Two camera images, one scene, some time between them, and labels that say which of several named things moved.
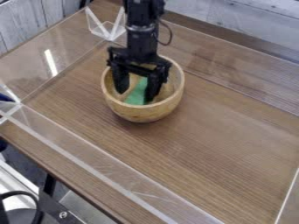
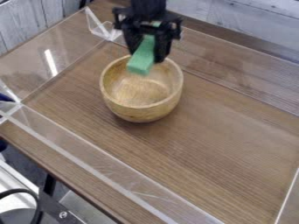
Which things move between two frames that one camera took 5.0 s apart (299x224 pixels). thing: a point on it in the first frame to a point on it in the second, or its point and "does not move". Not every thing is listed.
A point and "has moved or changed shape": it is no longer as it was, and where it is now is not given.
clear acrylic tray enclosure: [219, 160] does not move
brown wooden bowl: [153, 108] does not move
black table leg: [49, 185] does not move
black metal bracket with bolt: [56, 211] does not move
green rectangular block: [135, 94] has moved or changed shape
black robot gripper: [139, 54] to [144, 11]
